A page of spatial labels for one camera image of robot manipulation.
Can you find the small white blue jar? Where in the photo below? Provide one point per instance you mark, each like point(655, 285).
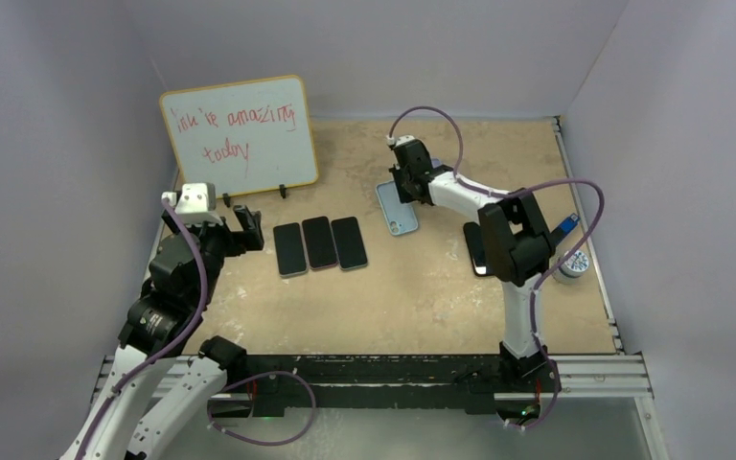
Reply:
point(572, 270)

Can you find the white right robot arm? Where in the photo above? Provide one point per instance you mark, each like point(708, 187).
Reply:
point(515, 238)

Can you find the black phone in black case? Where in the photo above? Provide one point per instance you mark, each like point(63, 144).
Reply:
point(473, 239)

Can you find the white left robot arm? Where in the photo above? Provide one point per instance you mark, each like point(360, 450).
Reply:
point(126, 421)

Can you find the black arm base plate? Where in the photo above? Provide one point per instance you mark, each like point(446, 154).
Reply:
point(274, 391)

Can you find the light blue phone case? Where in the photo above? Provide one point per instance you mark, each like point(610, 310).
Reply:
point(400, 217)

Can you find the black smartphone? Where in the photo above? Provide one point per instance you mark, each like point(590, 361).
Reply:
point(290, 250)

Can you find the yellow framed whiteboard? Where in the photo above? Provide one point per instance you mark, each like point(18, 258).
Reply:
point(243, 137)

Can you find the blue stapler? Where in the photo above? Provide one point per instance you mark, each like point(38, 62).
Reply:
point(565, 228)

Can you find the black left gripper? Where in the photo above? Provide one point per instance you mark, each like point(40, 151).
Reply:
point(241, 241)

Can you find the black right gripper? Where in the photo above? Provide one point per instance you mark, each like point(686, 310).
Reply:
point(405, 196)

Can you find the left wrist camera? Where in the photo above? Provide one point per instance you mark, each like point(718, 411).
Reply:
point(195, 204)

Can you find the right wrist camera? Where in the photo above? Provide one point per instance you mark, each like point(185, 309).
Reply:
point(396, 142)

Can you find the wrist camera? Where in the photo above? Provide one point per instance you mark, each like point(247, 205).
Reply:
point(195, 204)
point(396, 142)

